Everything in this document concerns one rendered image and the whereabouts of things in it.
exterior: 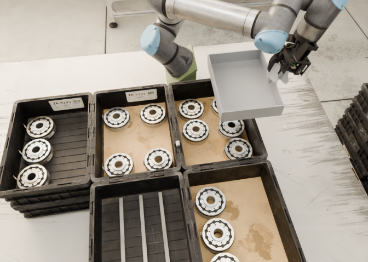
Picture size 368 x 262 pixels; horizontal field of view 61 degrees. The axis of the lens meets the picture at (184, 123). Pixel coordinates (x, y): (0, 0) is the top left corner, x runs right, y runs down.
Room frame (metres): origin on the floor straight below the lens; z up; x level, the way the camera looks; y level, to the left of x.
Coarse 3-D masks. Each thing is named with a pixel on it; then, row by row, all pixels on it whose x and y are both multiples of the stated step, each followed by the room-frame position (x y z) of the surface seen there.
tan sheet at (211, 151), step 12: (204, 108) 0.82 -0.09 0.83; (180, 120) 0.76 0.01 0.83; (204, 120) 0.76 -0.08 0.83; (216, 120) 0.76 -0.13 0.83; (180, 132) 0.70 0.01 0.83; (216, 132) 0.70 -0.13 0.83; (204, 144) 0.64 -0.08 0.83; (216, 144) 0.64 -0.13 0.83; (192, 156) 0.59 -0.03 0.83; (204, 156) 0.59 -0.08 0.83; (216, 156) 0.59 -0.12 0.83; (252, 156) 0.59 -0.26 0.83
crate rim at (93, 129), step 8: (120, 88) 0.84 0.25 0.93; (128, 88) 0.84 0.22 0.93; (136, 88) 0.84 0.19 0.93; (144, 88) 0.84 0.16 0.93; (168, 88) 0.84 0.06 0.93; (168, 96) 0.80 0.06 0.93; (168, 104) 0.76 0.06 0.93; (176, 152) 0.55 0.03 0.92; (176, 160) 0.51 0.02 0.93; (168, 168) 0.48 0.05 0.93; (176, 168) 0.48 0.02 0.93; (112, 176) 0.45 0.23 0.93; (128, 176) 0.45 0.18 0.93; (136, 176) 0.45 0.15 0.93
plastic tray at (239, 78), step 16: (208, 64) 0.84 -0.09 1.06; (224, 64) 0.85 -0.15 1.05; (240, 64) 0.85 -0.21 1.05; (256, 64) 0.85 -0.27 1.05; (224, 80) 0.77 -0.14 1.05; (240, 80) 0.77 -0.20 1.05; (256, 80) 0.77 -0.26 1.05; (224, 96) 0.70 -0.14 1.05; (240, 96) 0.69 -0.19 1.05; (256, 96) 0.69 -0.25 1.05; (272, 96) 0.69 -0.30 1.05; (224, 112) 0.59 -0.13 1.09; (240, 112) 0.60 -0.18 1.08; (256, 112) 0.60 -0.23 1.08; (272, 112) 0.61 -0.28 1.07
